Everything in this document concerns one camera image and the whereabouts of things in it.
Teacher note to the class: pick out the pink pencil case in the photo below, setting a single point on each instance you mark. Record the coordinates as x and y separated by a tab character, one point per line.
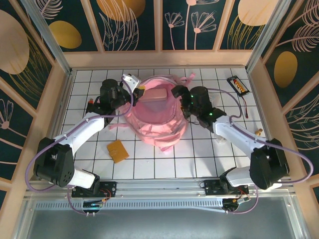
155	94

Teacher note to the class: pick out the pink backpack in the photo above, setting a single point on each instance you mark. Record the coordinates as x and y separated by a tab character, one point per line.
154	129

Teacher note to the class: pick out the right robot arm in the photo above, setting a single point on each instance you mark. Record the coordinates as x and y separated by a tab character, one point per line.
234	134

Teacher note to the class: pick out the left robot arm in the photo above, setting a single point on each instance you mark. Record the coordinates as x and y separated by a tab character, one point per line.
84	127

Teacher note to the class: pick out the small clear plastic box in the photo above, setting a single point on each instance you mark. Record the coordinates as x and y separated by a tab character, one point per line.
221	140

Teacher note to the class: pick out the black device with red print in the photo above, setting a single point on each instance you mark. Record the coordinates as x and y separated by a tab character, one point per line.
239	87

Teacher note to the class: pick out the mustard yellow wallet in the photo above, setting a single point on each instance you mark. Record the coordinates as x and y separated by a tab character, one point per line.
117	151

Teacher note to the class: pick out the small brass fitting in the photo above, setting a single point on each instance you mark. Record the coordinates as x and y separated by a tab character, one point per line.
259	132

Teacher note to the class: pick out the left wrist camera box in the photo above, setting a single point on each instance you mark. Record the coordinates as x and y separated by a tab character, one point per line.
132	80

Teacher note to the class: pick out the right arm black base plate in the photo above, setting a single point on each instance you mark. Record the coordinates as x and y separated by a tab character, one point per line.
210	188

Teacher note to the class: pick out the aluminium mounting rail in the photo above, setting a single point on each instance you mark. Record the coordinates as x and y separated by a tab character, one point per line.
159	185

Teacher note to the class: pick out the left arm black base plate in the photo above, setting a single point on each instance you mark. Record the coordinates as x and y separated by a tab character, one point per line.
109	188

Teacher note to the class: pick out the aluminium frame post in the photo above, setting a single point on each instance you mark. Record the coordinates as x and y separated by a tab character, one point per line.
268	37
48	37

